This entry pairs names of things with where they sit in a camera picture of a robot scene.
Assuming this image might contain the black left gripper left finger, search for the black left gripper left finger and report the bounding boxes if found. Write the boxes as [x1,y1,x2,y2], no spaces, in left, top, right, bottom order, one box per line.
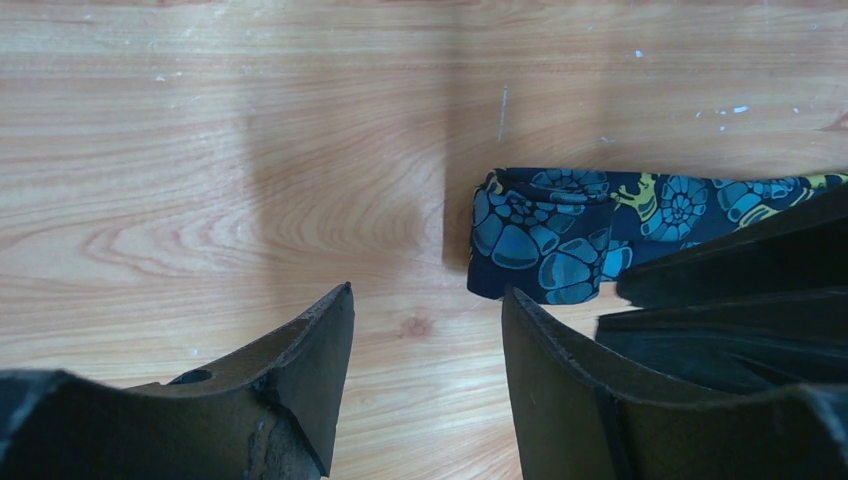
[1,284,355,479]

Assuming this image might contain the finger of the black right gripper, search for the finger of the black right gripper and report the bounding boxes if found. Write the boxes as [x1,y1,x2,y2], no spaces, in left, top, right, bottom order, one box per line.
[616,188,847,308]
[595,289,847,395]

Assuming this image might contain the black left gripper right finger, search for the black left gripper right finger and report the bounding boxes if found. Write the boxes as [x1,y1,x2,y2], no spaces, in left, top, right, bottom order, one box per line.
[502,290,847,479]

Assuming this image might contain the blue patterned necktie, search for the blue patterned necktie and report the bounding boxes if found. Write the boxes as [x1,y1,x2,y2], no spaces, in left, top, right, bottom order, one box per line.
[467,168,847,305]

